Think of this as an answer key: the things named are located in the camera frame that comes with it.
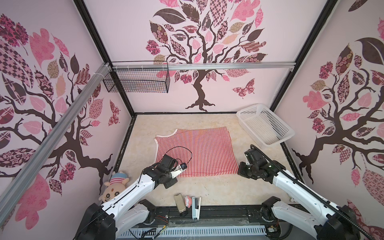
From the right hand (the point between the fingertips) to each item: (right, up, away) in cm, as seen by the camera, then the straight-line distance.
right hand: (237, 169), depth 82 cm
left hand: (-38, -5, +2) cm, 38 cm away
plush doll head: (-66, -8, -3) cm, 67 cm away
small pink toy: (-27, -14, -7) cm, 32 cm away
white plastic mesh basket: (+29, +24, +29) cm, 47 cm away
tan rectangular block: (-31, -15, -7) cm, 36 cm away
